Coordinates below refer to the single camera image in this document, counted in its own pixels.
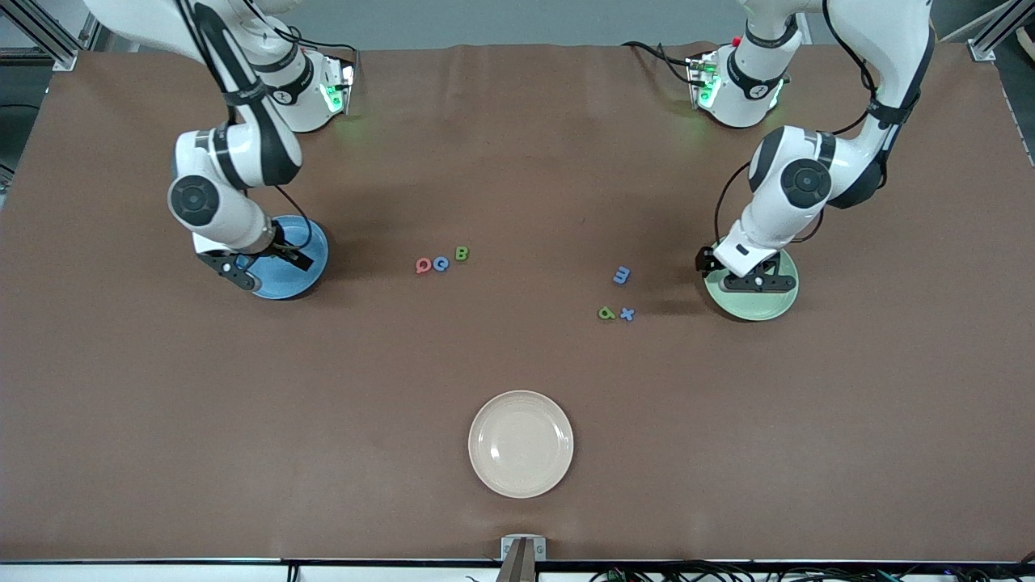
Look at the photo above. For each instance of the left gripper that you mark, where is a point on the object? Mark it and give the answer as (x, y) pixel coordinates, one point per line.
(706, 260)

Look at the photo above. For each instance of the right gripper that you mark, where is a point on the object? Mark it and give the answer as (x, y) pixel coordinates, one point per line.
(285, 250)

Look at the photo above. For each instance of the blue letter m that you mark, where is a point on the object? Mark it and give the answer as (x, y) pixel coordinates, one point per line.
(625, 276)

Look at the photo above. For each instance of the red letter Q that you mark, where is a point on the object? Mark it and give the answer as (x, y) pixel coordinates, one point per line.
(419, 266)

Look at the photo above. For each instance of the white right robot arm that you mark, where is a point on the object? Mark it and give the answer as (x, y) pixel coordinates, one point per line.
(137, 20)

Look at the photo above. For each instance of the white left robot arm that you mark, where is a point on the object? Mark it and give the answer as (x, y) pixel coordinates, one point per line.
(881, 32)

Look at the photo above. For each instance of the blue plate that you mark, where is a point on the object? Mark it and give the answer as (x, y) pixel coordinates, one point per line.
(291, 284)

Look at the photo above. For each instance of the green plate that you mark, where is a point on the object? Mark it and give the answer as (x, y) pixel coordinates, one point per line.
(752, 305)

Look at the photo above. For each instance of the cream plate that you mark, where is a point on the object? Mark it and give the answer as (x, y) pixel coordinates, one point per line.
(521, 444)

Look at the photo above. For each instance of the brown table cover cloth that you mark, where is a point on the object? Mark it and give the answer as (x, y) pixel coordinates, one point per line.
(517, 347)

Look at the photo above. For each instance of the aluminium frame profile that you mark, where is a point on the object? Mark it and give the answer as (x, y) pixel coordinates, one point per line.
(988, 44)
(46, 36)
(90, 36)

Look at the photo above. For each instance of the grey metal mount bracket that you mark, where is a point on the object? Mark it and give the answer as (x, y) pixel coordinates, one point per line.
(524, 550)

